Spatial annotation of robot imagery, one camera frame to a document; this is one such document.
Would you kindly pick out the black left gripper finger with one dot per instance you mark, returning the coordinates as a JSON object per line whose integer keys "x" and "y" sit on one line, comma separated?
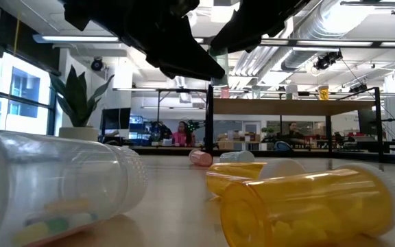
{"x": 180, "y": 73}
{"x": 187, "y": 48}

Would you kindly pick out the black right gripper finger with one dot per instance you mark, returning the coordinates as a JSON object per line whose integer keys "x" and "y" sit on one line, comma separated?
{"x": 242, "y": 29}
{"x": 255, "y": 44}

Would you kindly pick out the pink pill bottle white cap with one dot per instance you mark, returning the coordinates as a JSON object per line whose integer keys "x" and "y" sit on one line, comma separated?
{"x": 225, "y": 93}
{"x": 201, "y": 158}

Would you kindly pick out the orange pill bottle white cap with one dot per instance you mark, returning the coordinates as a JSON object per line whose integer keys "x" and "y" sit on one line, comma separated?
{"x": 231, "y": 175}
{"x": 323, "y": 94}
{"x": 303, "y": 206}

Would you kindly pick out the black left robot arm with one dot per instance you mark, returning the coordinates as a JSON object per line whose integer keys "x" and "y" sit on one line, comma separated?
{"x": 81, "y": 13}

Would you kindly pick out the person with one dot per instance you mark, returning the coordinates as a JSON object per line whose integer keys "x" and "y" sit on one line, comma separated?
{"x": 293, "y": 135}
{"x": 183, "y": 137}

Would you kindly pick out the linear ceiling light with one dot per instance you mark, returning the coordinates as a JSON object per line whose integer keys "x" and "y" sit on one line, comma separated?
{"x": 81, "y": 38}

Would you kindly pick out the black ceiling track light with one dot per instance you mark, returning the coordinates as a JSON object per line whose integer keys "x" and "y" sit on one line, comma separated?
{"x": 326, "y": 61}

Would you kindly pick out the black monitor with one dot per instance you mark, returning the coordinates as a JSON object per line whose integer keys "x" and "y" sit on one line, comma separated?
{"x": 115, "y": 118}

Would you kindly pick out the cardboard boxes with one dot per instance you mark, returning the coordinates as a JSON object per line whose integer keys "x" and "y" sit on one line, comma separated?
{"x": 230, "y": 144}

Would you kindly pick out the blue black bag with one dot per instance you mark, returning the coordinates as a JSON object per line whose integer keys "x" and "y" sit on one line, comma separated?
{"x": 283, "y": 147}

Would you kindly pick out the green snake plant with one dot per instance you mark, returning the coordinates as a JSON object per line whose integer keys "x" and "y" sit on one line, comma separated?
{"x": 75, "y": 103}

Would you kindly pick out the white plant pot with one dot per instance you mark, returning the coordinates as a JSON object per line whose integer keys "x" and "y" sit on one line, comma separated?
{"x": 79, "y": 135}

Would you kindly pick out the large clear pill bottle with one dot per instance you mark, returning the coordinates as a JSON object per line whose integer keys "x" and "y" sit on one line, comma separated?
{"x": 63, "y": 178}

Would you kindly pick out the black round overhead camera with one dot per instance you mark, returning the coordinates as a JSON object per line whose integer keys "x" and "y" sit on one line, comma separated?
{"x": 97, "y": 64}

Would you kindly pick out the wooden shelf black frame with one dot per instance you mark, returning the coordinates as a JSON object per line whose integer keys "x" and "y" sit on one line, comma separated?
{"x": 286, "y": 107}

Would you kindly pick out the black aluminium table frame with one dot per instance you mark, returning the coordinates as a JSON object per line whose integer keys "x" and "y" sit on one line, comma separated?
{"x": 170, "y": 150}

